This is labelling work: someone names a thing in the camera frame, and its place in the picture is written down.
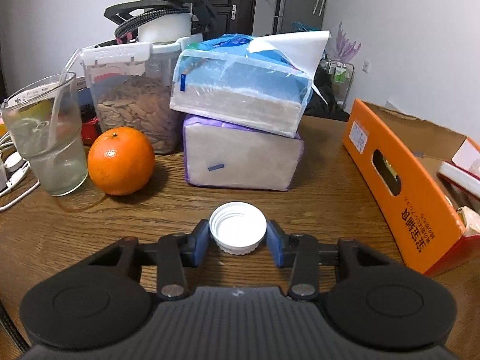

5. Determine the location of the white jar lid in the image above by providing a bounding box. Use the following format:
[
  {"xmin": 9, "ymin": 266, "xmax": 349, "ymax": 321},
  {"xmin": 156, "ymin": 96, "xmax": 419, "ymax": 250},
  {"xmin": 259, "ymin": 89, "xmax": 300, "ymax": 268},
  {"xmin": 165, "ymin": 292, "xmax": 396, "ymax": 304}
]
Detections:
[{"xmin": 208, "ymin": 202, "xmax": 267, "ymax": 255}]

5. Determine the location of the red white lint brush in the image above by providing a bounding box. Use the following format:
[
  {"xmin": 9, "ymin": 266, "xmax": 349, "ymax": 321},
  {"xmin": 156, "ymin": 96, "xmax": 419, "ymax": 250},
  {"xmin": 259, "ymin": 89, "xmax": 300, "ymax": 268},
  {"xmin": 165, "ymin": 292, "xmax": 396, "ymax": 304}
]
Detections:
[{"xmin": 437, "ymin": 161, "xmax": 480, "ymax": 199}]

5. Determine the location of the orange fruit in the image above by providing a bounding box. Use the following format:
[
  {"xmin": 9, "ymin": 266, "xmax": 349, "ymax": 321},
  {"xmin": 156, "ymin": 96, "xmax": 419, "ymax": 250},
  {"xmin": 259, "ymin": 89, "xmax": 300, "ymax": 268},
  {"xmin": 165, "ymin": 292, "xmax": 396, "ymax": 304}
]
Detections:
[{"xmin": 87, "ymin": 127, "xmax": 155, "ymax": 196}]

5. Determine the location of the purple tissue pack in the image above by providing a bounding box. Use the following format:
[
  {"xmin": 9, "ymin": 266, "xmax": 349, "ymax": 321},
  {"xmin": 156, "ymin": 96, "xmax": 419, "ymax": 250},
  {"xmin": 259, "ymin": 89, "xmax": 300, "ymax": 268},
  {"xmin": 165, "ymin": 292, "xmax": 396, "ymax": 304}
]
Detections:
[{"xmin": 183, "ymin": 115, "xmax": 304, "ymax": 191}]

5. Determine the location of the orange cardboard box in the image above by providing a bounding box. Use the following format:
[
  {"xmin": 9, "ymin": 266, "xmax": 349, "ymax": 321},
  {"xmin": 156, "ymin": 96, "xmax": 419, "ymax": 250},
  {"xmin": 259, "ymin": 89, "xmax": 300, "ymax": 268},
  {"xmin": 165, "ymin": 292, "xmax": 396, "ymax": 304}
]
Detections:
[{"xmin": 343, "ymin": 99, "xmax": 479, "ymax": 275}]

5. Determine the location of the black bag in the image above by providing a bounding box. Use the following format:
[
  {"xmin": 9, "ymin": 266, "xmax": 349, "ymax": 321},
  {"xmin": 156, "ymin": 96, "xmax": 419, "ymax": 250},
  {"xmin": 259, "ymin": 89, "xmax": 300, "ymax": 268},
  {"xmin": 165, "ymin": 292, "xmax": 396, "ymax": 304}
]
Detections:
[{"xmin": 304, "ymin": 65, "xmax": 349, "ymax": 122}]

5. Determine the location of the clear food container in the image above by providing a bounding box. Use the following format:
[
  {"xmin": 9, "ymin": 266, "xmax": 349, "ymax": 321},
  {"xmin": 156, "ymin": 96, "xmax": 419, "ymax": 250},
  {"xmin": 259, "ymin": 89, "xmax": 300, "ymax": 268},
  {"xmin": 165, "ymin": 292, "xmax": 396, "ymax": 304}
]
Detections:
[{"xmin": 80, "ymin": 34, "xmax": 203, "ymax": 155}]

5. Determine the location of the blue tissue pack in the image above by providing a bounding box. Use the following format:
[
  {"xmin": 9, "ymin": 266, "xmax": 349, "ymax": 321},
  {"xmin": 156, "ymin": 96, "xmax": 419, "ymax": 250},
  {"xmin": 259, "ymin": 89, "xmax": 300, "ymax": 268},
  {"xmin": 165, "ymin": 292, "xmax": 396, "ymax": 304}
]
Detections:
[{"xmin": 170, "ymin": 30, "xmax": 330, "ymax": 138}]

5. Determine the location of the clear plastic cup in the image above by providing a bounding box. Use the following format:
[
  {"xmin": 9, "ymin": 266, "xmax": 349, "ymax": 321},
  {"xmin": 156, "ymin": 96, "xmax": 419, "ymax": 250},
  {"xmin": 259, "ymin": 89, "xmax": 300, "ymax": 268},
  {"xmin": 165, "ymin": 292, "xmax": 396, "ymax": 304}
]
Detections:
[{"xmin": 1, "ymin": 49, "xmax": 88, "ymax": 197}]

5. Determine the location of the purple coral decoration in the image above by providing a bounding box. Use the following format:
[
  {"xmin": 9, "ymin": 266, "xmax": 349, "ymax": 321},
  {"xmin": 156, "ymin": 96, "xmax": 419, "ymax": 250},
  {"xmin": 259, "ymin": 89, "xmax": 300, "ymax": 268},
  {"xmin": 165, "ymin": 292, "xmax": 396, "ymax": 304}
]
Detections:
[{"xmin": 329, "ymin": 23, "xmax": 362, "ymax": 63}]

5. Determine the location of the white charger with cables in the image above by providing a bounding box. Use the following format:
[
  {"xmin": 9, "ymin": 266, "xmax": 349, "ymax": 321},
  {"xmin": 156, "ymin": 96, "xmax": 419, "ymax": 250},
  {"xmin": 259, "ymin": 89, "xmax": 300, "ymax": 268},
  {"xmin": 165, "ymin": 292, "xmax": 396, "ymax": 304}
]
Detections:
[{"xmin": 1, "ymin": 132, "xmax": 41, "ymax": 213}]

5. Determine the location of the wire rack with bottles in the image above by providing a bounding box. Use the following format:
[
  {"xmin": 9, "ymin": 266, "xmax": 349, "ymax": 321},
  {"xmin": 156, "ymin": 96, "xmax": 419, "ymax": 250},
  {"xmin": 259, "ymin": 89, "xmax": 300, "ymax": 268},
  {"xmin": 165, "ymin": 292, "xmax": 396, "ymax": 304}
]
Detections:
[{"xmin": 325, "ymin": 59, "xmax": 355, "ymax": 110}]

